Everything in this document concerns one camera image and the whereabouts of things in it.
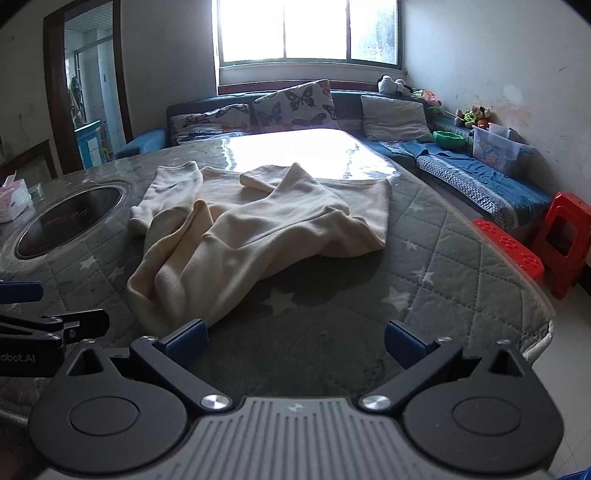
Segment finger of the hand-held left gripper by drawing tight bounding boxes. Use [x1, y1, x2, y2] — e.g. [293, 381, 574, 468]
[0, 308, 110, 346]
[0, 281, 45, 306]

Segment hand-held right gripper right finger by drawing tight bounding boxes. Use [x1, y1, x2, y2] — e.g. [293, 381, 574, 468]
[360, 319, 539, 413]

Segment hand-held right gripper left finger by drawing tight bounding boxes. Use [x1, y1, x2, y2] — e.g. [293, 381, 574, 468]
[55, 318, 234, 413]

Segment cream pants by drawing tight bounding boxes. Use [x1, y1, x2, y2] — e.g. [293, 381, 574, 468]
[126, 161, 392, 335]

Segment grey star-print quilted table cover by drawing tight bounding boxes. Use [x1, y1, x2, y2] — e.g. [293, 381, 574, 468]
[0, 138, 556, 416]

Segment round black built-in cooktop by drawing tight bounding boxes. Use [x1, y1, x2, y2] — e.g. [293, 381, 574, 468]
[14, 185, 126, 260]

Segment pink tissue pack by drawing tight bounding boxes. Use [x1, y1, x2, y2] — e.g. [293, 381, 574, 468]
[0, 170, 32, 224]

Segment dark wooden sideboard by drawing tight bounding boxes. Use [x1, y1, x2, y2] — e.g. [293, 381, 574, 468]
[0, 138, 59, 184]

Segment red plastic stool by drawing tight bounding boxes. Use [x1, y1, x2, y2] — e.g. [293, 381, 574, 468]
[530, 191, 591, 301]
[470, 219, 546, 285]

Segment light blue cabinet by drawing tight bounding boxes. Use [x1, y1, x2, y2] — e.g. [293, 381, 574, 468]
[74, 120, 105, 170]

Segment blue sofa cover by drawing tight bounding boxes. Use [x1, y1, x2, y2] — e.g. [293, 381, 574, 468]
[381, 138, 555, 232]

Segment green bowl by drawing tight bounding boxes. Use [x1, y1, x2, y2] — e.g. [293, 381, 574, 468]
[432, 130, 467, 149]

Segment clear plastic storage box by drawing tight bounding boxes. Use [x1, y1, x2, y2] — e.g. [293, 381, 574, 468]
[470, 122, 537, 178]

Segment butterfly print pillow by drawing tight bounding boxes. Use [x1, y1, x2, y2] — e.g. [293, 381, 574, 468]
[252, 79, 341, 134]
[170, 103, 253, 145]

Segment grey pillow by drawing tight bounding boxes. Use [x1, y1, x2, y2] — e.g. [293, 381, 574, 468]
[359, 95, 435, 142]

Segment group of small plush toys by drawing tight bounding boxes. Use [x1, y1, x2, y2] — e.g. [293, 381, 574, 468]
[454, 104, 493, 131]

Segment blue sofa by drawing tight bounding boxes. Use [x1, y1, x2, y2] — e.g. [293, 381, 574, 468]
[113, 88, 555, 232]

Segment black and white plush toy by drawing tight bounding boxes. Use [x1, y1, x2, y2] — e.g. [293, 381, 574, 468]
[378, 75, 415, 97]

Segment window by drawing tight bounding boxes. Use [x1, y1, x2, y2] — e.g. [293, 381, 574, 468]
[213, 0, 403, 66]

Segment dark wooden door frame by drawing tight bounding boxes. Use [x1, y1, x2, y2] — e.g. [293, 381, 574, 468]
[43, 0, 136, 175]

